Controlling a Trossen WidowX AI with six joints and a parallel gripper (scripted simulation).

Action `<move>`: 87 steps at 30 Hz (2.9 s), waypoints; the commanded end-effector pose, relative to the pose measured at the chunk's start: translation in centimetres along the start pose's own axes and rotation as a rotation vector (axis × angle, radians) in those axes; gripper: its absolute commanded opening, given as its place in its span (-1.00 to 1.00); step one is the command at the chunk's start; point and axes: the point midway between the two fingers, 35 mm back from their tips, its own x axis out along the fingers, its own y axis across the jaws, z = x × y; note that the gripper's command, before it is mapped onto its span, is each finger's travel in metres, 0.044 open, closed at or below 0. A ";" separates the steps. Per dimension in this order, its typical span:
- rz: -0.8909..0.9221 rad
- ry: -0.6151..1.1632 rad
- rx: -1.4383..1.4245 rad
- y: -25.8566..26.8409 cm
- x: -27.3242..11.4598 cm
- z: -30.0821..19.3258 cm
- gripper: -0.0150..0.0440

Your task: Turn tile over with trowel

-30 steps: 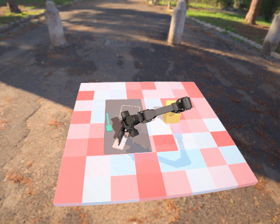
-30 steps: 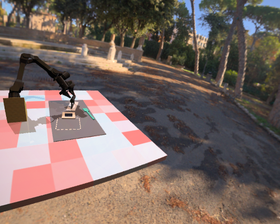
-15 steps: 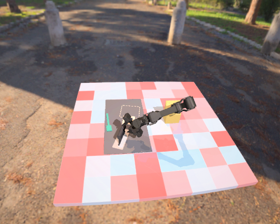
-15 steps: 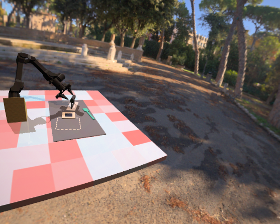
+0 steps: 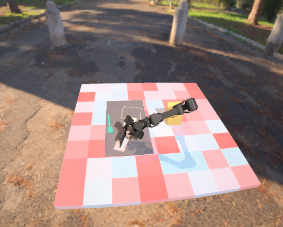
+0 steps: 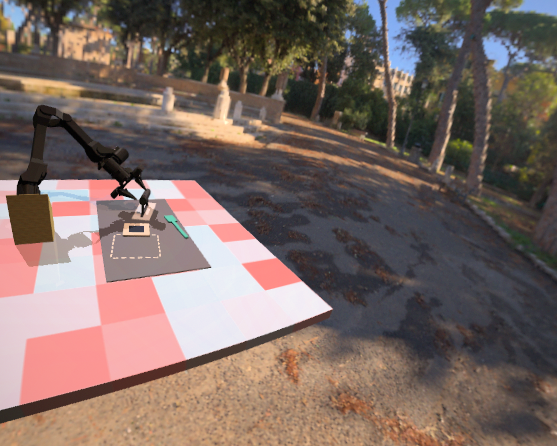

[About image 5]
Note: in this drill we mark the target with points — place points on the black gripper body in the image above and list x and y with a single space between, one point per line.
128 121

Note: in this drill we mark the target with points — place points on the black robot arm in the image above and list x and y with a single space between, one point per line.
155 119

